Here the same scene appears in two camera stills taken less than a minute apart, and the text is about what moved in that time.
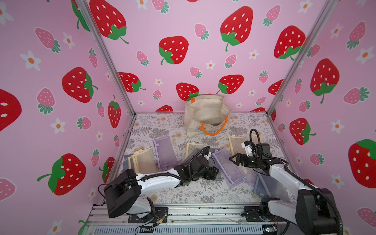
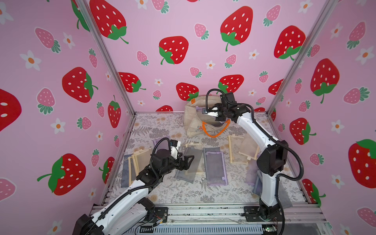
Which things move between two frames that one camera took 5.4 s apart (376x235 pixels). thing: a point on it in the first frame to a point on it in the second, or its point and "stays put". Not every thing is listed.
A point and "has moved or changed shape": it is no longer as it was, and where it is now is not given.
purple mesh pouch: x=232 y=174 has moved or changed shape
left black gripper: x=214 y=174 to x=184 y=165
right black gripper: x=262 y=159 to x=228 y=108
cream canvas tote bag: x=206 y=114 stays put
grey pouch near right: x=267 y=186 stays put
